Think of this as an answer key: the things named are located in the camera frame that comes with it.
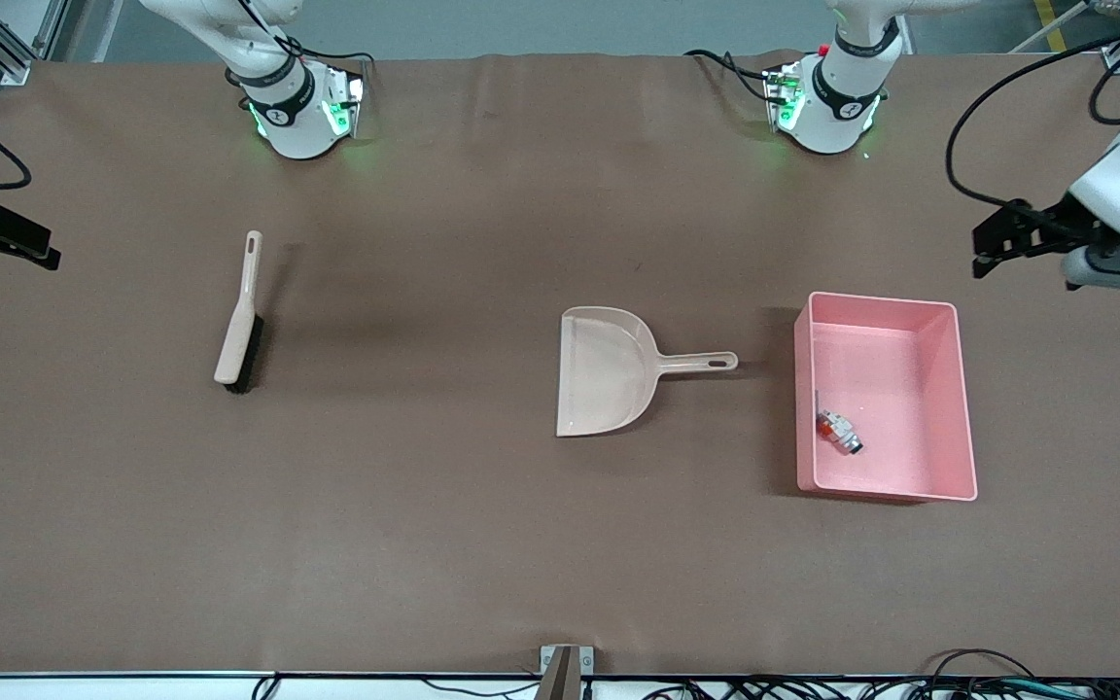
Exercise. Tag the white orange green electronic component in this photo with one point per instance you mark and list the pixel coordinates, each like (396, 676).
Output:
(839, 433)

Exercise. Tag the beige hand brush black bristles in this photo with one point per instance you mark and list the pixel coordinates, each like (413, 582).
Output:
(234, 340)

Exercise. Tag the beige plastic dustpan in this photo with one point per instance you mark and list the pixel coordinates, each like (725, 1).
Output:
(604, 374)

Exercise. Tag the metal table edge bracket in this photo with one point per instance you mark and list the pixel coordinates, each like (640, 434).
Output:
(565, 671)

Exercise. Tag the metal base plate green light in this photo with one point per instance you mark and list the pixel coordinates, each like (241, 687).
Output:
(344, 102)

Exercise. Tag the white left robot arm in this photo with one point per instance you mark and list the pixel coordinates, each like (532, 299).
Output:
(842, 87)

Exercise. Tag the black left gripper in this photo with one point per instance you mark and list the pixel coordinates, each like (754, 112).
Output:
(1053, 222)

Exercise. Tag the pink plastic bin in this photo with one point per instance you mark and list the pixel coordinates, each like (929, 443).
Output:
(910, 389)

